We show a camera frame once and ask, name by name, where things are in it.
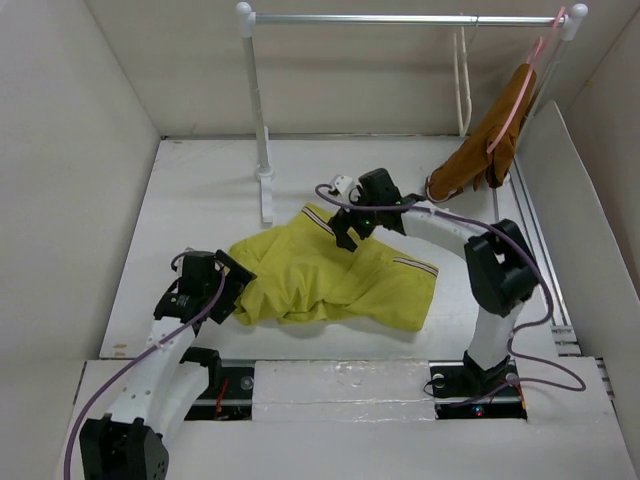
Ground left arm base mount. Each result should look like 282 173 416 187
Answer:
185 360 255 422

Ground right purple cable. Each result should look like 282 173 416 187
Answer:
314 183 587 407

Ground brown trousers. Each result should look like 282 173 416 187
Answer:
425 64 537 203

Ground white hanger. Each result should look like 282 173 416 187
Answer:
453 27 473 137

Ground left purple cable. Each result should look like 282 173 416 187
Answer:
63 252 226 480

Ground pink hanger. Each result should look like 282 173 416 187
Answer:
486 6 566 154

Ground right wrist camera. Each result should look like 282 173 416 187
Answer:
328 175 358 201

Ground purple cable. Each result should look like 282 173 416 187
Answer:
314 183 587 407
63 252 226 480

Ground white clothes rack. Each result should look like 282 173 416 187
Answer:
235 2 589 225

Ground yellow trousers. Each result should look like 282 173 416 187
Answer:
229 203 439 333

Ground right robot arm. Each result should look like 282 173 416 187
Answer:
323 168 539 394

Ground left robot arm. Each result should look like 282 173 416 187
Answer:
63 250 256 479

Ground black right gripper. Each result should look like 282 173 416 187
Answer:
328 184 382 251

